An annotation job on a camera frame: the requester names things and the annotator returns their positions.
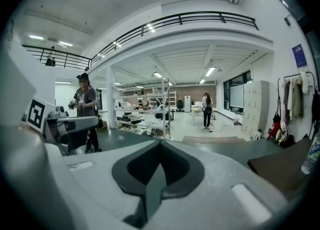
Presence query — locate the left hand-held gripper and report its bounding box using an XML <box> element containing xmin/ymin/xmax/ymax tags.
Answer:
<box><xmin>21</xmin><ymin>97</ymin><xmax>100</xmax><ymax>155</ymax></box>

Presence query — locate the blue wall poster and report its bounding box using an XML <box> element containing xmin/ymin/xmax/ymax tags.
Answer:
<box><xmin>291</xmin><ymin>43</ymin><xmax>308</xmax><ymax>69</ymax></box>

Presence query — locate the red bag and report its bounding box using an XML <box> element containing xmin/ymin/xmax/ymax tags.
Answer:
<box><xmin>268</xmin><ymin>121</ymin><xmax>282</xmax><ymax>141</ymax></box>

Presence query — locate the pink coat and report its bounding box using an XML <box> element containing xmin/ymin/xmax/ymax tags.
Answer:
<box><xmin>281</xmin><ymin>78</ymin><xmax>291</xmax><ymax>125</ymax></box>

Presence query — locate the white coat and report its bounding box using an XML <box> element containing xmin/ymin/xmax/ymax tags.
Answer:
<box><xmin>287</xmin><ymin>78</ymin><xmax>295</xmax><ymax>112</ymax></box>

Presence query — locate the black hanging bag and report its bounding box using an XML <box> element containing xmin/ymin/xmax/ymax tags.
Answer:
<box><xmin>311</xmin><ymin>90</ymin><xmax>320</xmax><ymax>122</ymax></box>

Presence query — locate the white table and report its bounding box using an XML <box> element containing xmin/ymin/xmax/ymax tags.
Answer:
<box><xmin>191</xmin><ymin>101</ymin><xmax>213</xmax><ymax>121</ymax></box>

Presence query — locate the black coat rack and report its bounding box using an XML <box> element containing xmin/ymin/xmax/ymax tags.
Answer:
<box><xmin>276</xmin><ymin>71</ymin><xmax>317</xmax><ymax>140</ymax></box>

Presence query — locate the dark brown table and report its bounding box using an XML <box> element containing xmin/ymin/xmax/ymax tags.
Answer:
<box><xmin>247</xmin><ymin>137</ymin><xmax>313</xmax><ymax>195</ymax></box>

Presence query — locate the white locker cabinet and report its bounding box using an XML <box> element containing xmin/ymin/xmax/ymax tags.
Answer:
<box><xmin>240</xmin><ymin>80</ymin><xmax>270</xmax><ymax>140</ymax></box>

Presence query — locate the black framed window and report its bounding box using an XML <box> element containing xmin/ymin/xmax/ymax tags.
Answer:
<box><xmin>223</xmin><ymin>70</ymin><xmax>252</xmax><ymax>115</ymax></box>

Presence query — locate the large white metal shelf rack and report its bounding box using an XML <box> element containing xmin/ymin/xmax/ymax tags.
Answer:
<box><xmin>107</xmin><ymin>66</ymin><xmax>173</xmax><ymax>140</ymax></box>

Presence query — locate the olive coat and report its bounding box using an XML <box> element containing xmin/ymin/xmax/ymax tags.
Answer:
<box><xmin>291</xmin><ymin>76</ymin><xmax>305</xmax><ymax>119</ymax></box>

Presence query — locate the wooden slat pallet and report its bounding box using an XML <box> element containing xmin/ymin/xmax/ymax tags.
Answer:
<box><xmin>182</xmin><ymin>135</ymin><xmax>247</xmax><ymax>145</ymax></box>

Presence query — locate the small white shelf rack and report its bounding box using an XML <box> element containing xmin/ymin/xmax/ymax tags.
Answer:
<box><xmin>146</xmin><ymin>90</ymin><xmax>177</xmax><ymax>112</ymax></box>

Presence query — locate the clear water bottle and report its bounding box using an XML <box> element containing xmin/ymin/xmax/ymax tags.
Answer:
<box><xmin>301</xmin><ymin>131</ymin><xmax>320</xmax><ymax>175</ymax></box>

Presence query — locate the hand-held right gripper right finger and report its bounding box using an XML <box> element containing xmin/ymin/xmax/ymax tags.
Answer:
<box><xmin>147</xmin><ymin>139</ymin><xmax>289</xmax><ymax>230</ymax></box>

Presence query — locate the black metal railing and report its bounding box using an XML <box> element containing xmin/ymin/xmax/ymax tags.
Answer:
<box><xmin>21</xmin><ymin>11</ymin><xmax>260</xmax><ymax>71</ymax></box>

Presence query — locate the white floor cable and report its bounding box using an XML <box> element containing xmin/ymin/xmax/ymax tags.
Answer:
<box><xmin>208</xmin><ymin>123</ymin><xmax>231</xmax><ymax>134</ymax></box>

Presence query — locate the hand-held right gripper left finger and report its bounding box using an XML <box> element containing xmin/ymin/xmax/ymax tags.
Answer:
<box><xmin>44</xmin><ymin>139</ymin><xmax>162</xmax><ymax>230</ymax></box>

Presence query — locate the white projection screen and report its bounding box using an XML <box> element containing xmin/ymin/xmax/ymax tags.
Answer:
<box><xmin>229</xmin><ymin>84</ymin><xmax>245</xmax><ymax>109</ymax></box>

